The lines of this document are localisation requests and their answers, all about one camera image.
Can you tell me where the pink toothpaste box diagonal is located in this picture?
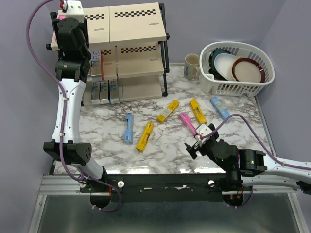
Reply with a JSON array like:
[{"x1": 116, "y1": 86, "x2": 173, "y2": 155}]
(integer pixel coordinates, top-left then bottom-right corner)
[{"x1": 53, "y1": 15, "x2": 66, "y2": 40}]

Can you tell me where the metallic blue toothpaste box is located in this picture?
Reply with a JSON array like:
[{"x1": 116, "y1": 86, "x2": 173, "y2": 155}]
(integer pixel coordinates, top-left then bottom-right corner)
[
  {"x1": 91, "y1": 83, "x2": 100, "y2": 105},
  {"x1": 100, "y1": 80, "x2": 109, "y2": 104},
  {"x1": 109, "y1": 79, "x2": 120, "y2": 104}
]

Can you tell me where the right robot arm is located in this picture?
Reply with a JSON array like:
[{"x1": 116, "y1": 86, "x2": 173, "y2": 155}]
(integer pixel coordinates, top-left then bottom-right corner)
[{"x1": 186, "y1": 124, "x2": 311, "y2": 195}]

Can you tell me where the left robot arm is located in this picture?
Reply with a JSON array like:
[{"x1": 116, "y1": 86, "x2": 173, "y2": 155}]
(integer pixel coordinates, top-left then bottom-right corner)
[{"x1": 43, "y1": 17, "x2": 108, "y2": 192}]

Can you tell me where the beige three-tier shelf rack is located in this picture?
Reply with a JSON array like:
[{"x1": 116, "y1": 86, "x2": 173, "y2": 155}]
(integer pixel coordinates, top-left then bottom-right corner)
[{"x1": 46, "y1": 2, "x2": 170, "y2": 107}]

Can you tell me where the light blue box far right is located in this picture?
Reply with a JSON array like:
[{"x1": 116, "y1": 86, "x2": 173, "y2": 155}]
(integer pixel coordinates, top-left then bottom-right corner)
[{"x1": 210, "y1": 97, "x2": 230, "y2": 120}]

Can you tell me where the yellow toothpaste box right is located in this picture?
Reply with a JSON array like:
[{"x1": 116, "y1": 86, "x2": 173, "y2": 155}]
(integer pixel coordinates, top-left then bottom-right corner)
[{"x1": 190, "y1": 99, "x2": 207, "y2": 124}]

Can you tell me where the yellow toothpaste box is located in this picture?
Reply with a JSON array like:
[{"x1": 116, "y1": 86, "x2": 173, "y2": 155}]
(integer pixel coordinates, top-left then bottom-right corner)
[
  {"x1": 190, "y1": 99, "x2": 207, "y2": 124},
  {"x1": 157, "y1": 100, "x2": 179, "y2": 124},
  {"x1": 136, "y1": 122, "x2": 154, "y2": 152}
]

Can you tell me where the black base bar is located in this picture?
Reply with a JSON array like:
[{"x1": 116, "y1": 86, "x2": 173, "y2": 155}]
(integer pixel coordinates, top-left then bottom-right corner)
[{"x1": 80, "y1": 172, "x2": 242, "y2": 202}]

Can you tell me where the yellow toothpaste box middle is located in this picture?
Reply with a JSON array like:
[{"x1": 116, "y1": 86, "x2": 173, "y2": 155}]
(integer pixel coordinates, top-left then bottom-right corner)
[{"x1": 157, "y1": 100, "x2": 179, "y2": 124}]

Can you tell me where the white plastic dish basket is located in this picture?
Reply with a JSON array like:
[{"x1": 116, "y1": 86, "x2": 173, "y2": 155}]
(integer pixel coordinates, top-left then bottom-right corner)
[{"x1": 199, "y1": 41, "x2": 275, "y2": 97}]

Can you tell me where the yellow toothpaste box lower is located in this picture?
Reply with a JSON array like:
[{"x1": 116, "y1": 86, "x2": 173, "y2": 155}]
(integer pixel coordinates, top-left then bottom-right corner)
[{"x1": 136, "y1": 122, "x2": 154, "y2": 152}]

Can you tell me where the dark teal bowl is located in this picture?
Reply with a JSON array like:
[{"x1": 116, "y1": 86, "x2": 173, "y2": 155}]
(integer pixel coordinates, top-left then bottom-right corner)
[{"x1": 208, "y1": 49, "x2": 233, "y2": 71}]

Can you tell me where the cream ceramic mug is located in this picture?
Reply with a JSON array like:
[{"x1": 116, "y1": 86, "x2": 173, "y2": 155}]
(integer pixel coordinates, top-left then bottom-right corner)
[{"x1": 184, "y1": 53, "x2": 201, "y2": 80}]

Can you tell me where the red rimmed plate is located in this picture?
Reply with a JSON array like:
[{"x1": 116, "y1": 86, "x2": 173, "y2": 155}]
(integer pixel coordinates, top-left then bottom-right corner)
[{"x1": 232, "y1": 58, "x2": 265, "y2": 83}]

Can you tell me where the white plate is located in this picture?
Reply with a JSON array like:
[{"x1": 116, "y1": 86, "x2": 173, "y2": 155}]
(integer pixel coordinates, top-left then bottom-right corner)
[{"x1": 214, "y1": 53, "x2": 238, "y2": 81}]

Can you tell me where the light blue toothpaste box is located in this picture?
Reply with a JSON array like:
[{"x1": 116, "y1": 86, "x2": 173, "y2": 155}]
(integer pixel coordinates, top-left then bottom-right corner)
[{"x1": 124, "y1": 113, "x2": 134, "y2": 144}]

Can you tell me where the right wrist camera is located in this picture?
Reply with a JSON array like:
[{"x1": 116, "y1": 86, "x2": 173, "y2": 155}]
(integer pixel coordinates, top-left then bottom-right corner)
[{"x1": 195, "y1": 124, "x2": 213, "y2": 142}]

